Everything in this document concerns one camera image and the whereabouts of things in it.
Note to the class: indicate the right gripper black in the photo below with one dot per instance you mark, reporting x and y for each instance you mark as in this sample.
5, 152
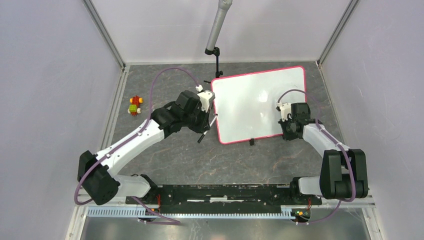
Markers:
286, 136

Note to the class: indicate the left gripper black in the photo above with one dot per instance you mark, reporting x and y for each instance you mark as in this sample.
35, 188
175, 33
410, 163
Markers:
204, 125

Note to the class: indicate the whiteboard with pink frame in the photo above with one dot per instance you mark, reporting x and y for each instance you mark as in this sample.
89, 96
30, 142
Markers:
246, 104

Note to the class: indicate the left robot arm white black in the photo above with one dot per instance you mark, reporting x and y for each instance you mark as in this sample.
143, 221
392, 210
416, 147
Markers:
98, 173

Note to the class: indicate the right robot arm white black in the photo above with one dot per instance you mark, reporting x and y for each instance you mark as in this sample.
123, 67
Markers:
343, 174

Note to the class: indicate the colourful toy block car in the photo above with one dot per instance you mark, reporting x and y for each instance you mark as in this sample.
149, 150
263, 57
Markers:
134, 107

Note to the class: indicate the black microphone tripod stand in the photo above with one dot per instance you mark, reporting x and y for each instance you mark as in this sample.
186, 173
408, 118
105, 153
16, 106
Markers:
215, 52

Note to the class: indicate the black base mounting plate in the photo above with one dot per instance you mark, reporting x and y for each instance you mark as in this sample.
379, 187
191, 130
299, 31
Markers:
226, 198

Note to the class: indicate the silver microphone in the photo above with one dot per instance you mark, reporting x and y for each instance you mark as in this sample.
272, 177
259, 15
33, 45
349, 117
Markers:
222, 10

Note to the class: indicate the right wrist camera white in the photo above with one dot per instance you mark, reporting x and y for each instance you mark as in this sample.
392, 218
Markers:
284, 109

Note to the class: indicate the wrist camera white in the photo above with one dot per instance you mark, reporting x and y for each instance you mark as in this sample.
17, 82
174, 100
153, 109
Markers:
206, 98
284, 109

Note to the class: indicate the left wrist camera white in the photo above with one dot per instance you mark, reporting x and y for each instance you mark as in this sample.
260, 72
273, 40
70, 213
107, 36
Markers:
206, 98

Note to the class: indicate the slotted aluminium rail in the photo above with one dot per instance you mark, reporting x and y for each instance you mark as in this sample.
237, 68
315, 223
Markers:
140, 212

